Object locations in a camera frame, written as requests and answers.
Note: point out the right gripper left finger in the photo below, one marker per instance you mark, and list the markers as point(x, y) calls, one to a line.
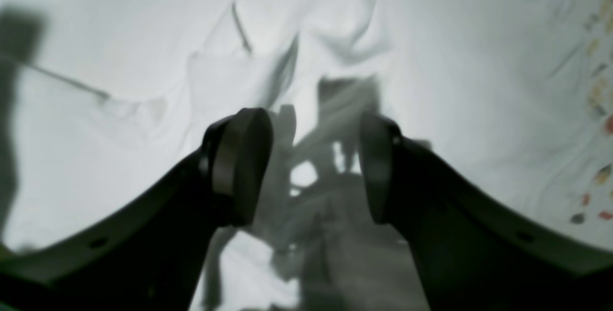
point(148, 255)

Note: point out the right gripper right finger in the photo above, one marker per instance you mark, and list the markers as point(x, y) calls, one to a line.
point(471, 252)

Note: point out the white T-shirt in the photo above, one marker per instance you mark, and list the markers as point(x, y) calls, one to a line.
point(99, 98)

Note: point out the terrazzo patterned tablecloth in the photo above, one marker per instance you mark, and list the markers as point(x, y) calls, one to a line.
point(580, 197)

